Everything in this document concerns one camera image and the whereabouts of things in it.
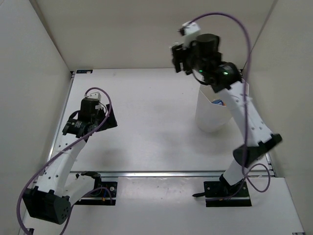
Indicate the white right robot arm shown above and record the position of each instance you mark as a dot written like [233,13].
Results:
[257,142]

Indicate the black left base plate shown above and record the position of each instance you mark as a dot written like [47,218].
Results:
[101,197]

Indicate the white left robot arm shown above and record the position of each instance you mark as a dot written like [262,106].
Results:
[51,198]

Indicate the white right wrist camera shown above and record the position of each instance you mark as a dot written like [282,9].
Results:
[189,32]

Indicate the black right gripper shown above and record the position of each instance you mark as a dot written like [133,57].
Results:
[180,55]

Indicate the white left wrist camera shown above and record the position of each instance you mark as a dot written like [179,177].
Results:
[94,95]

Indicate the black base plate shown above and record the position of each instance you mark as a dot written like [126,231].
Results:
[101,197]
[216,196]

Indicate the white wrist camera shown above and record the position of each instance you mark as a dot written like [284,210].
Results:
[189,32]
[94,95]

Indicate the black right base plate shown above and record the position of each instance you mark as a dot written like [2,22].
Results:
[216,196]

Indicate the white plastic bin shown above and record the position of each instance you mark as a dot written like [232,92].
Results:
[211,117]

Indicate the clear bottle blue label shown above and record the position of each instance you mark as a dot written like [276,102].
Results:
[218,102]

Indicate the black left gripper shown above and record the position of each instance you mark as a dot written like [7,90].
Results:
[110,122]

